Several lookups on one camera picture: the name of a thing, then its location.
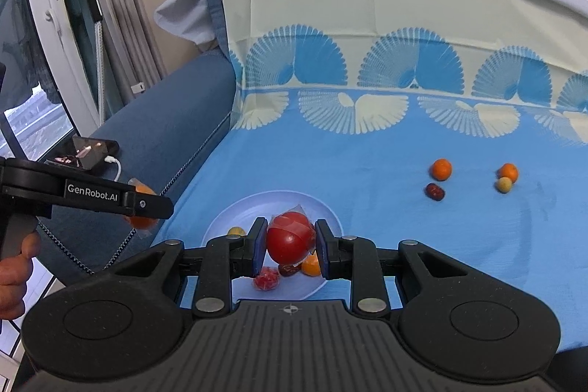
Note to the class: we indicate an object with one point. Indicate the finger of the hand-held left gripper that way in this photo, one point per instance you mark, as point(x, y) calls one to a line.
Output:
point(154, 206)

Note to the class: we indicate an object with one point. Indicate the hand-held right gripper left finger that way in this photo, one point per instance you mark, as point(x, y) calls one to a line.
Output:
point(259, 247)

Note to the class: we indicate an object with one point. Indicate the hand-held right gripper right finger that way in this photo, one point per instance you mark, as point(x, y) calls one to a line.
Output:
point(321, 252)

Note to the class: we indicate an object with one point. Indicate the small orange tangerine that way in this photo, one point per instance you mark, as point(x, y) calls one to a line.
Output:
point(509, 171)
point(310, 265)
point(441, 169)

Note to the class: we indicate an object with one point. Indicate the plastic-wrapped orange tangerine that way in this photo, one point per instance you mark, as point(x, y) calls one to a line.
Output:
point(142, 224)

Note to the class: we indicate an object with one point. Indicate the plastic-wrapped red tomato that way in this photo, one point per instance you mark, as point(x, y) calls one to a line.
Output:
point(287, 242)

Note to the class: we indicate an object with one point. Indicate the small green fruit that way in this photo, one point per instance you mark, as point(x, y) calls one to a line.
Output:
point(236, 231)
point(504, 185)

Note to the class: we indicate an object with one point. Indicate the plastic-wrapped small red fruit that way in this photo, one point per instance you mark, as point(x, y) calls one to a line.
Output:
point(266, 280)

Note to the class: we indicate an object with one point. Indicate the red jujube date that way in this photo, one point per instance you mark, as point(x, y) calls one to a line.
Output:
point(288, 270)
point(434, 191)

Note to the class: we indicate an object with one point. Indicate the lavender plastic plate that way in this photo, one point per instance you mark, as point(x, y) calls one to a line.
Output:
point(257, 208)

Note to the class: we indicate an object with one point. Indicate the person's left hand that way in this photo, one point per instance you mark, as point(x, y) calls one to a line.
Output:
point(14, 282)

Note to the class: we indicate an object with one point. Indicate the black smartphone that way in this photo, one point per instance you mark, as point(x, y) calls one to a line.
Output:
point(92, 151)

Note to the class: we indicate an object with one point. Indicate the blue fan-print blanket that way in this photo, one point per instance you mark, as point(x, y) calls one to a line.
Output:
point(367, 144)

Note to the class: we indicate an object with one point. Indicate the grey curtain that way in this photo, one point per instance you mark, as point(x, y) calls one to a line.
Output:
point(133, 6)

